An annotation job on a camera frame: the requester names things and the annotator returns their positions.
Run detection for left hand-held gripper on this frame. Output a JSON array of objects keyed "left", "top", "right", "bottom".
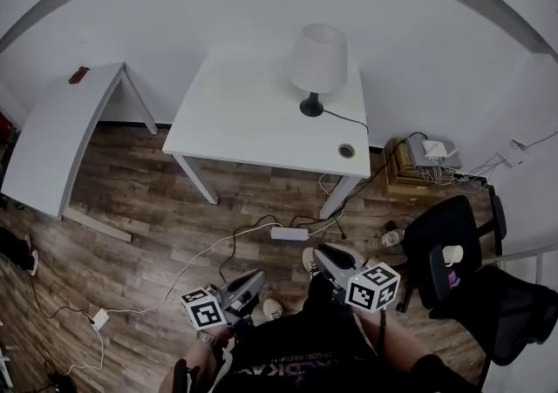
[{"left": 180, "top": 269, "right": 267, "bottom": 331}]

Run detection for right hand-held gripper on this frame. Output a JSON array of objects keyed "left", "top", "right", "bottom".
[{"left": 312, "top": 244, "right": 401, "bottom": 312}]

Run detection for cream mug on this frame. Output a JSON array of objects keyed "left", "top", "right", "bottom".
[{"left": 443, "top": 245, "right": 465, "bottom": 268}]

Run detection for white table lamp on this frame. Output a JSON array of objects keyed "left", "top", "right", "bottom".
[{"left": 282, "top": 23, "right": 349, "bottom": 118}]

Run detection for person's left forearm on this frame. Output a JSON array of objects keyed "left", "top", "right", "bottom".
[{"left": 160, "top": 325, "right": 232, "bottom": 392}]

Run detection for person's right forearm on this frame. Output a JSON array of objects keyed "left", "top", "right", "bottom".
[{"left": 355, "top": 310, "right": 441, "bottom": 383}]

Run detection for person's left white sneaker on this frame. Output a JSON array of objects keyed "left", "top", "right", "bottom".
[{"left": 261, "top": 298, "right": 284, "bottom": 322}]

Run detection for person's white sneaker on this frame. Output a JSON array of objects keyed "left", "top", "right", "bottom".
[
  {"left": 261, "top": 298, "right": 284, "bottom": 322},
  {"left": 302, "top": 246, "right": 322, "bottom": 281}
]

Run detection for person's right white sneaker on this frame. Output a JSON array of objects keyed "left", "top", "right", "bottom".
[{"left": 302, "top": 246, "right": 322, "bottom": 281}]

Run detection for person's black trousers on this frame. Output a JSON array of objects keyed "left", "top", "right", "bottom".
[{"left": 300, "top": 273, "right": 363, "bottom": 322}]

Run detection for white power strip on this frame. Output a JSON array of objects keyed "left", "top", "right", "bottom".
[{"left": 269, "top": 227, "right": 310, "bottom": 241}]

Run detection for person's black shirt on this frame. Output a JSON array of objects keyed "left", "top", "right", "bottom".
[{"left": 226, "top": 312, "right": 472, "bottom": 393}]

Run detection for white router on box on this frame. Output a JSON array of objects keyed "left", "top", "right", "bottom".
[{"left": 383, "top": 137, "right": 463, "bottom": 196}]

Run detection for black mesh-back office chair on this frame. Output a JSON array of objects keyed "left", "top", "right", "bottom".
[{"left": 403, "top": 194, "right": 558, "bottom": 388}]

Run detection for grey flat device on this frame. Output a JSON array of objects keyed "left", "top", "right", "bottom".
[{"left": 405, "top": 137, "right": 463, "bottom": 170}]

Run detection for white square table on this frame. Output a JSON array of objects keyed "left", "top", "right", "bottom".
[{"left": 162, "top": 49, "right": 371, "bottom": 220}]

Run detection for white curved table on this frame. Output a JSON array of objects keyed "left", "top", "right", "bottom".
[{"left": 0, "top": 62, "right": 159, "bottom": 242}]

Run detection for dark red cloth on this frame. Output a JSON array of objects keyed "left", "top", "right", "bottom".
[{"left": 67, "top": 64, "right": 91, "bottom": 86}]

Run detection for long white floor cable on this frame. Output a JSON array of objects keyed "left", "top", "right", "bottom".
[{"left": 107, "top": 225, "right": 274, "bottom": 314}]

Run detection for black floor cable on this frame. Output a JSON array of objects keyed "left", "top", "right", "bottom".
[{"left": 289, "top": 132, "right": 426, "bottom": 235}]

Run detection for black harness strap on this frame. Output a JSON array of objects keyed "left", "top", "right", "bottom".
[{"left": 173, "top": 358, "right": 201, "bottom": 393}]

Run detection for bundle of white network cables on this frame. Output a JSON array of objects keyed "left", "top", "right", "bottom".
[{"left": 420, "top": 151, "right": 511, "bottom": 186}]

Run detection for thin white cable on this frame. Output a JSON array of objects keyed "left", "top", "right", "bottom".
[{"left": 68, "top": 329, "right": 105, "bottom": 373}]

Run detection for grey metal frame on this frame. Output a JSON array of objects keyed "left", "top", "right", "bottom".
[{"left": 500, "top": 245, "right": 558, "bottom": 283}]

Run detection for white wall socket box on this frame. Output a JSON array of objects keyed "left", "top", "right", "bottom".
[{"left": 507, "top": 139, "right": 528, "bottom": 168}]

